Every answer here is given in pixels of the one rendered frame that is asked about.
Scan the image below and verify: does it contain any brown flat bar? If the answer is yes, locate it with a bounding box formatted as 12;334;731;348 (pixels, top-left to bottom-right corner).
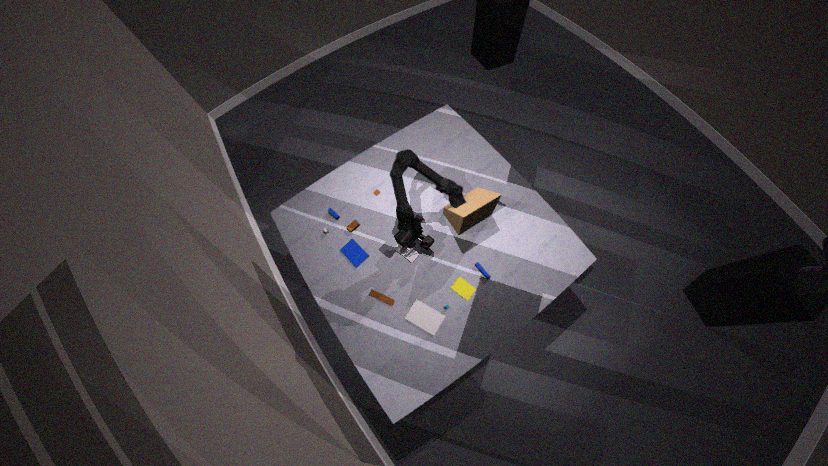
369;289;394;306

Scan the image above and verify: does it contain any blue flat plate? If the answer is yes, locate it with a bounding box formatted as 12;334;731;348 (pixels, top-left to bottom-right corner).
340;239;368;268

